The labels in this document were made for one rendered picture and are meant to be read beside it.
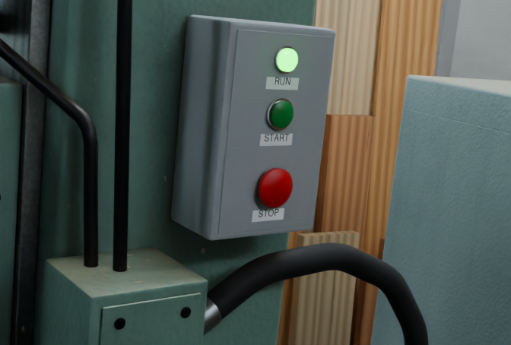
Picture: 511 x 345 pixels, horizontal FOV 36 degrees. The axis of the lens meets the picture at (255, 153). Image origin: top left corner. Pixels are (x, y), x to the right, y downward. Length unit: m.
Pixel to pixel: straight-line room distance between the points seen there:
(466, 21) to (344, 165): 0.80
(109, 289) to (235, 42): 0.19
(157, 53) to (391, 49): 1.85
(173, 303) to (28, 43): 0.21
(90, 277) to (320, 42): 0.24
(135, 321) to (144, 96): 0.17
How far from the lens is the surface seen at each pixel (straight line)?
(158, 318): 0.54
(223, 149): 0.56
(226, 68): 0.55
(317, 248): 0.67
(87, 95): 0.57
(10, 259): 0.62
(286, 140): 0.59
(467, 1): 2.81
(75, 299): 0.54
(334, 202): 2.27
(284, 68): 0.57
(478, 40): 2.86
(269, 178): 0.58
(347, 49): 2.35
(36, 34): 0.59
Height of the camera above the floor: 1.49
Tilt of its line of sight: 10 degrees down
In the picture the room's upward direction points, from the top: 6 degrees clockwise
